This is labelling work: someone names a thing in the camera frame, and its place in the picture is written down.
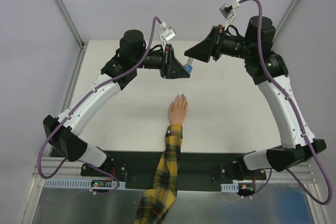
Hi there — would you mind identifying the blue nail polish bottle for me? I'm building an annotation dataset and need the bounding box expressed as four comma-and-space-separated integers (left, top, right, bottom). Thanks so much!
183, 64, 193, 75

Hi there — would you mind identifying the white nail polish cap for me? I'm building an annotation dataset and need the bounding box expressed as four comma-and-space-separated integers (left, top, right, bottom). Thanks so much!
187, 58, 193, 66

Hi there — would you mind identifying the yellow plaid sleeve forearm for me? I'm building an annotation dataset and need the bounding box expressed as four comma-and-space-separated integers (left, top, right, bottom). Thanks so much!
134, 125, 183, 223

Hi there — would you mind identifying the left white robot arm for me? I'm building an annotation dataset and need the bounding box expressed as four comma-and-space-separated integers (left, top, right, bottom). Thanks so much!
43, 27, 190, 176

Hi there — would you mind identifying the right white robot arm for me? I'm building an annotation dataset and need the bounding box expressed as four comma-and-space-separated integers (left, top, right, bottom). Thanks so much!
184, 16, 327, 179

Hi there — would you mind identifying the mannequin hand with nails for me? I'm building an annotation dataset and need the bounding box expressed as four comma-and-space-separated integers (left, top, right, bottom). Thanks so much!
168, 94, 187, 125

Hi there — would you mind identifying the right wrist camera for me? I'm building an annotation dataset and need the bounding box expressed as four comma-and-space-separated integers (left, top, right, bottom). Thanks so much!
219, 0, 240, 30

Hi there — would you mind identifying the right aluminium frame post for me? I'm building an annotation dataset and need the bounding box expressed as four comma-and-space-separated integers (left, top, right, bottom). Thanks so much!
272, 0, 302, 46

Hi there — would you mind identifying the aluminium frame post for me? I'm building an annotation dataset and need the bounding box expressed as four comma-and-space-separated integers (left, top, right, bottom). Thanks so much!
272, 0, 302, 46
54, 0, 85, 49

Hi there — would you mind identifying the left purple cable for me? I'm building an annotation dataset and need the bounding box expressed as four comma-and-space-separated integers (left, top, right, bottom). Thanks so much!
37, 16, 163, 195

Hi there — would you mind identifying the purple cable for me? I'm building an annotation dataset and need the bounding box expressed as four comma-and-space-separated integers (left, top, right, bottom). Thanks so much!
37, 16, 163, 195
223, 0, 332, 206

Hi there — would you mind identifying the left aluminium frame post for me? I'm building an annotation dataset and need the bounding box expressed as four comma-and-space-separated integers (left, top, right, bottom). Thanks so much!
54, 0, 85, 49

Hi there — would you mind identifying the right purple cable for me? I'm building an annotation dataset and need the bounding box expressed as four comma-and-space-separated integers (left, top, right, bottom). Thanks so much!
223, 0, 332, 206

